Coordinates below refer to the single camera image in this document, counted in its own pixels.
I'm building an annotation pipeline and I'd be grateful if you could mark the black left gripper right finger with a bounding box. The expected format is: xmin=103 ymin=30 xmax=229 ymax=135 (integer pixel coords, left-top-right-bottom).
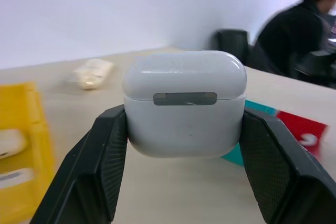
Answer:
xmin=238 ymin=108 xmax=336 ymax=224

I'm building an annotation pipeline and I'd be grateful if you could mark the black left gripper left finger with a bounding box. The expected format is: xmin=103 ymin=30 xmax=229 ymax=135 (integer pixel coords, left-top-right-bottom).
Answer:
xmin=29 ymin=104 xmax=129 ymax=224

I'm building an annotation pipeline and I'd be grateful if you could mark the yellow plastic tray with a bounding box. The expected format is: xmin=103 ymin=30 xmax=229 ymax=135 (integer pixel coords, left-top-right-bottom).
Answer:
xmin=0 ymin=82 xmax=55 ymax=218

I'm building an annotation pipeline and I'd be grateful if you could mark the white earbud red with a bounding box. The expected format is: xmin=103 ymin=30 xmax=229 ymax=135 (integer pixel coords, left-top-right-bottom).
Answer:
xmin=300 ymin=132 xmax=321 ymax=147

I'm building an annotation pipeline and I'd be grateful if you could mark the red plastic tray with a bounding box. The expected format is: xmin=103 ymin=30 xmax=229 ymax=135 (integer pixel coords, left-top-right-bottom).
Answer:
xmin=277 ymin=110 xmax=331 ymax=157

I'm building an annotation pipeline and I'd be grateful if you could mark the cream plastic bag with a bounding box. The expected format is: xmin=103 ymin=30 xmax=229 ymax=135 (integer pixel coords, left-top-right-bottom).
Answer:
xmin=64 ymin=58 xmax=116 ymax=91

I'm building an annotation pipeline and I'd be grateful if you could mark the black office chair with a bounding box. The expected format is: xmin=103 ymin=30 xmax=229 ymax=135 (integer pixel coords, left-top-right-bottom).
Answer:
xmin=214 ymin=28 xmax=250 ymax=66

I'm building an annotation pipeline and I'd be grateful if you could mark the person in black top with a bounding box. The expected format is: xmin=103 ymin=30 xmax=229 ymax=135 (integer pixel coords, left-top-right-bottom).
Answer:
xmin=253 ymin=0 xmax=336 ymax=88

